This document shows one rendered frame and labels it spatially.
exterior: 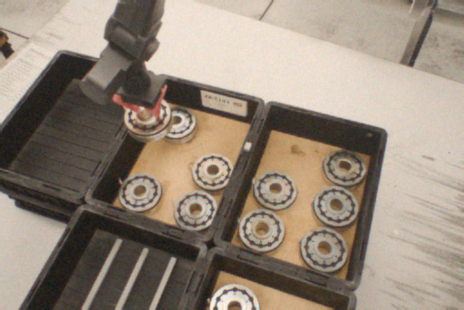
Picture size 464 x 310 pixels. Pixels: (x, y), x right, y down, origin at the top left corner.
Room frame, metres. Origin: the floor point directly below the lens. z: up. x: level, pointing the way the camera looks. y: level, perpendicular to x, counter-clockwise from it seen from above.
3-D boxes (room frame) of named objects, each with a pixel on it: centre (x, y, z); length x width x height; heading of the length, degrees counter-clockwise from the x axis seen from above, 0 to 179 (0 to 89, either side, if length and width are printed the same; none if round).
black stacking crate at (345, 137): (0.45, -0.17, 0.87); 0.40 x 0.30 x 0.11; 158
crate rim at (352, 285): (0.45, -0.17, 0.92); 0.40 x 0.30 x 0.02; 158
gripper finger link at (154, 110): (0.58, 0.16, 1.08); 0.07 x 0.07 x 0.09; 68
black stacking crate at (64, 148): (0.68, 0.39, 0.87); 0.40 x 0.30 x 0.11; 158
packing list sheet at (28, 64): (1.01, 0.69, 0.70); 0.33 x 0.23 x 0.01; 151
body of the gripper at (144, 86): (0.58, 0.18, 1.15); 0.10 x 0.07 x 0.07; 68
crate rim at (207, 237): (0.56, 0.11, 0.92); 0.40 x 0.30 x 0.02; 158
